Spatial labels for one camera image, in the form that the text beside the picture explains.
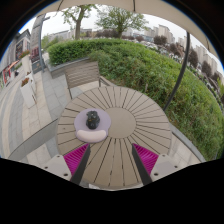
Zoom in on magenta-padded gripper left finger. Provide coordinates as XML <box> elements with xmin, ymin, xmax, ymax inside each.
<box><xmin>41</xmin><ymin>143</ymin><xmax>92</xmax><ymax>186</ymax></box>

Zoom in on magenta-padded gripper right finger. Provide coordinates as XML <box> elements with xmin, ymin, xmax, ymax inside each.
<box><xmin>131</xmin><ymin>143</ymin><xmax>184</xmax><ymax>186</ymax></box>

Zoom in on black computer mouse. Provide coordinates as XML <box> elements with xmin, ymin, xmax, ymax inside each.
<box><xmin>85</xmin><ymin>110</ymin><xmax>101</xmax><ymax>130</ymax></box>

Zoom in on lilac mouse pad with wrist rest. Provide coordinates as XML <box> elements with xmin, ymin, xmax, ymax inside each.
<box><xmin>73</xmin><ymin>107</ymin><xmax>112</xmax><ymax>144</ymax></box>

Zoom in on white planter box with flowers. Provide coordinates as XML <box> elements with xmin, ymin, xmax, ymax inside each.
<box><xmin>20</xmin><ymin>49</ymin><xmax>33</xmax><ymax>76</ymax></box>
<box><xmin>19</xmin><ymin>71</ymin><xmax>38</xmax><ymax>109</ymax></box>

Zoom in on grey slatted wooden chair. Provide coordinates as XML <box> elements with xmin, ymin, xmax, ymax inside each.
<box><xmin>63</xmin><ymin>60</ymin><xmax>116</xmax><ymax>100</ymax></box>

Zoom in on green hedge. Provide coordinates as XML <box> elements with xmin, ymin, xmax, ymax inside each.
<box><xmin>46</xmin><ymin>38</ymin><xmax>224</xmax><ymax>161</ymax></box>

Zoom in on dark curved umbrella pole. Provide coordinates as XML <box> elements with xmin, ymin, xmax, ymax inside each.
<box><xmin>162</xmin><ymin>31</ymin><xmax>191</xmax><ymax>113</ymax></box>

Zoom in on grey storefront building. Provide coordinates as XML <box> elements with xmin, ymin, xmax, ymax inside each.
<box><xmin>0</xmin><ymin>29</ymin><xmax>32</xmax><ymax>84</ymax></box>

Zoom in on tall grey sign banner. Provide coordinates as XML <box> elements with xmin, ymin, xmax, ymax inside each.
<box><xmin>29</xmin><ymin>13</ymin><xmax>51</xmax><ymax>73</ymax></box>

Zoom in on distant apartment buildings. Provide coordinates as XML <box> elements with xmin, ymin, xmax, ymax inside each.
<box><xmin>46</xmin><ymin>23</ymin><xmax>224</xmax><ymax>78</ymax></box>

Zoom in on tree with bare trunk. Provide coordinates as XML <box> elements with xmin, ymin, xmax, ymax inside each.
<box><xmin>61</xmin><ymin>3</ymin><xmax>101</xmax><ymax>41</ymax></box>

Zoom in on round leafy tree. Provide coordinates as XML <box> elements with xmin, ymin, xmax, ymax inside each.
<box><xmin>96</xmin><ymin>5</ymin><xmax>148</xmax><ymax>39</ymax></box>

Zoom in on beige umbrella canopy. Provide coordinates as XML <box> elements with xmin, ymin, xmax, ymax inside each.
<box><xmin>33</xmin><ymin>0</ymin><xmax>211</xmax><ymax>51</ymax></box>

